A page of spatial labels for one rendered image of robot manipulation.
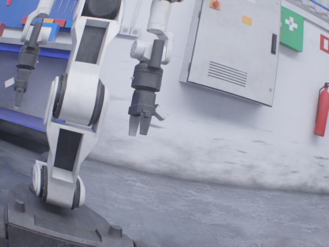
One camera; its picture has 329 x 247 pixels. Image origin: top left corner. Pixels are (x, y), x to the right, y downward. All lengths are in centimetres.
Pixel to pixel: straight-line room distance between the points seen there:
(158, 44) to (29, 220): 73
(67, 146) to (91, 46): 32
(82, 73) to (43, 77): 272
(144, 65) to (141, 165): 270
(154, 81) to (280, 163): 312
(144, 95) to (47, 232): 58
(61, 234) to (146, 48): 68
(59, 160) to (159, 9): 60
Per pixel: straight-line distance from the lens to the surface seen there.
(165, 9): 167
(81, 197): 167
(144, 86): 159
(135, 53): 161
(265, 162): 452
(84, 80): 149
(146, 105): 156
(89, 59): 156
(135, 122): 166
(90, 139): 152
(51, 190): 163
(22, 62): 152
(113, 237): 152
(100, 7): 160
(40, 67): 420
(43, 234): 144
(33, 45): 151
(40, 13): 159
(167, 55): 163
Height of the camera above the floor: 71
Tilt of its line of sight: 4 degrees down
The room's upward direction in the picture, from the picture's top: 13 degrees clockwise
